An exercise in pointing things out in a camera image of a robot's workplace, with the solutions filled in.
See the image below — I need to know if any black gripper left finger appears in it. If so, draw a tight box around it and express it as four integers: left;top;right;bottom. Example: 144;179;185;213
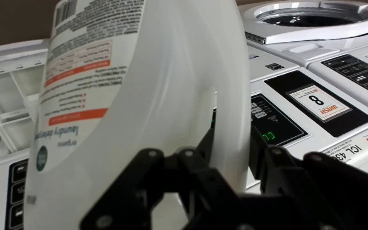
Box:
79;107;253;230

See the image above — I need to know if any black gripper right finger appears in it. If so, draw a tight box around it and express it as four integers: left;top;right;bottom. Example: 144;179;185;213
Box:
243;126;368;230

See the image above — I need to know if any white laundry detergent bottle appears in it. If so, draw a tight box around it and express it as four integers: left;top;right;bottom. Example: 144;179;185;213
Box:
23;0;253;230

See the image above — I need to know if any white washing machine number eight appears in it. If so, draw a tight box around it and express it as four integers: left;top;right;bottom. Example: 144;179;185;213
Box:
0;43;368;230

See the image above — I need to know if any white front-load washing machine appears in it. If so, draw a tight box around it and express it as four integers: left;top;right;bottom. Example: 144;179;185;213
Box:
277;35;368;118

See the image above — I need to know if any white soap dispenser drawer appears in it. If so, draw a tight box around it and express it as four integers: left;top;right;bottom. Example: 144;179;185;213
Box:
0;39;51;161

